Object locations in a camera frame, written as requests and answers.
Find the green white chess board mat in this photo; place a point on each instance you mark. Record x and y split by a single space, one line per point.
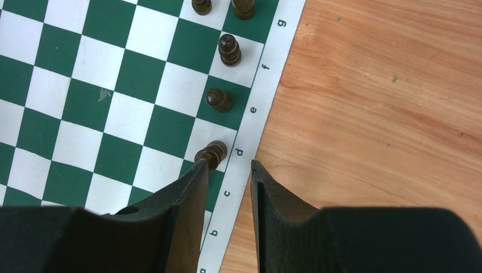
103 102

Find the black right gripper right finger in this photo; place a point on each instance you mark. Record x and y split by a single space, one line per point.
294 236

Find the dark brown chess pawn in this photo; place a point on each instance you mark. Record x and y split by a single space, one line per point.
201 7

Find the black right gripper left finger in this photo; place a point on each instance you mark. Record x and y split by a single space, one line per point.
161 233

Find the dark brown chess knight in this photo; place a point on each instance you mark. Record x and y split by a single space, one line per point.
243 9

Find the dark brown chess piece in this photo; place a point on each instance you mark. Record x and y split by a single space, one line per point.
229 50
218 99
214 153

